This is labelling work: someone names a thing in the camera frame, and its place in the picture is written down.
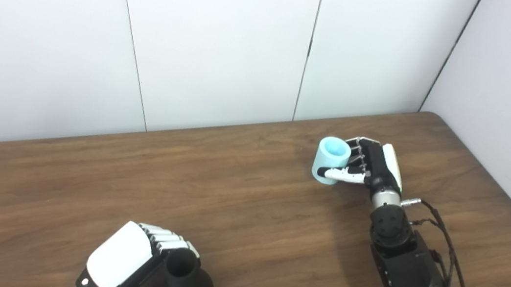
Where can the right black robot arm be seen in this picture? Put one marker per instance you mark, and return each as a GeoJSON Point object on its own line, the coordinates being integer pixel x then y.
{"type": "Point", "coordinates": [411, 272]}

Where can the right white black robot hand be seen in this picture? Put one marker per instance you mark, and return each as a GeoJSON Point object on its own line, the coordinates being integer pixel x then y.
{"type": "Point", "coordinates": [378, 167]}

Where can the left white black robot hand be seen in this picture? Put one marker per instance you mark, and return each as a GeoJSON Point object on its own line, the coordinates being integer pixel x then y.
{"type": "Point", "coordinates": [119, 256]}

